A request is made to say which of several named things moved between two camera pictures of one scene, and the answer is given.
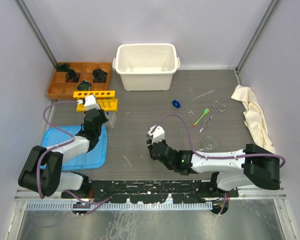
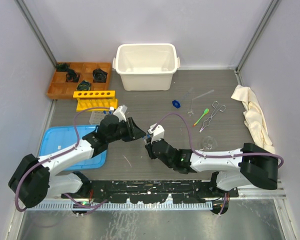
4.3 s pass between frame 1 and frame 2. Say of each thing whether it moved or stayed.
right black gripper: stayed
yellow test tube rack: stayed
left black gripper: moved
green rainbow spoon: stayed
